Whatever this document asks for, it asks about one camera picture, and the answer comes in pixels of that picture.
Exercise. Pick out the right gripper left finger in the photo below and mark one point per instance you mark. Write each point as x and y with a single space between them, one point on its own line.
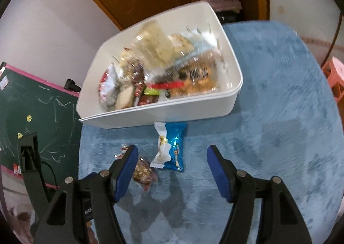
94 197

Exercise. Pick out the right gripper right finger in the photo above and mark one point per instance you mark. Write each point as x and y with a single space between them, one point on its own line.
280 220

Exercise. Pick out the nut candy clear wrapper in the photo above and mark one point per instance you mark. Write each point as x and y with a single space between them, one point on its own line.
144 175

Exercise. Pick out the blue white candy packet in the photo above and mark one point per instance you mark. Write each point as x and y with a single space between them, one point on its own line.
170 146

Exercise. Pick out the white red label packet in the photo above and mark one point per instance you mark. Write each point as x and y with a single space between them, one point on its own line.
125 97

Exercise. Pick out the dark red jujube packet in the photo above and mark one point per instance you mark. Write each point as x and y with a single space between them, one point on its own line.
148 99

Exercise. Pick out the red white snack packet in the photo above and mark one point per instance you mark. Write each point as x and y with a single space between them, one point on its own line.
108 88

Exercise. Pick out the green snack packet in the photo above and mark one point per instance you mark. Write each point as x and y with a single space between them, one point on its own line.
151 91

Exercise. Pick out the large clear cracker bag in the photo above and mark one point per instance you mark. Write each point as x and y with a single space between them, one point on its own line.
153 46

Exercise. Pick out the orange biscuit clear packet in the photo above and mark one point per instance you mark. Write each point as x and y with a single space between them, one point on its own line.
199 76

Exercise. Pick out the yellow rice cracker packet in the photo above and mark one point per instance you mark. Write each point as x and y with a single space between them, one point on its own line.
182 45

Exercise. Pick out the blue towel table cover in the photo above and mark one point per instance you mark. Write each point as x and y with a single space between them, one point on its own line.
285 122

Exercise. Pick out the pink plastic stool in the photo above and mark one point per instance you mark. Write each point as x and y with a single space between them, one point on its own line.
333 70

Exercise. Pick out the folded pink clothes stack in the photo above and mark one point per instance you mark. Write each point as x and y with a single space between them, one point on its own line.
225 5

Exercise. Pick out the green chalkboard pink frame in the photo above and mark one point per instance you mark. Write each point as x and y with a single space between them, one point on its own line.
32 105

